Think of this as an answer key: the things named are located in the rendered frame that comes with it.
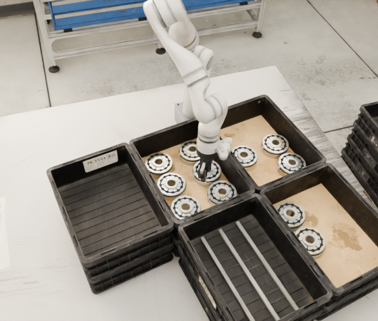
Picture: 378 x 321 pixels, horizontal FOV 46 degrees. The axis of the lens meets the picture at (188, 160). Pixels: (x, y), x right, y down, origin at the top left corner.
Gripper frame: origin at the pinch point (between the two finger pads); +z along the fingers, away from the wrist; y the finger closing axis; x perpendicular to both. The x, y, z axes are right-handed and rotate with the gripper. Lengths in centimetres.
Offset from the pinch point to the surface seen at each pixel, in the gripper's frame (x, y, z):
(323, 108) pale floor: 46, -151, 90
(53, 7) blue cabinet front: -144, -134, 40
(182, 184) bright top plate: -6.7, 6.3, 1.9
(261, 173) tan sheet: 18.8, -10.0, 5.2
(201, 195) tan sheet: 0.5, 6.9, 4.9
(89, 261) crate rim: -22, 47, -6
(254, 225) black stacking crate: 21.2, 12.9, 5.0
